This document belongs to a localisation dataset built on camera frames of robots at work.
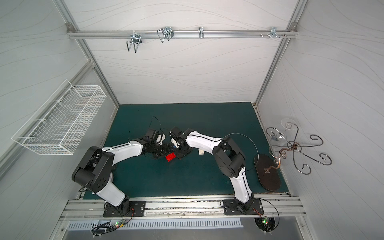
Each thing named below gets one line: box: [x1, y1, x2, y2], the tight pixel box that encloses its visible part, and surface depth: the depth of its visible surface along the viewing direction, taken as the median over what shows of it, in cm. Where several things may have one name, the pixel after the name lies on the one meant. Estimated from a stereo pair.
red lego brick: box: [165, 152, 177, 162], surface depth 90 cm
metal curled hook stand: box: [265, 124, 332, 175], surface depth 63 cm
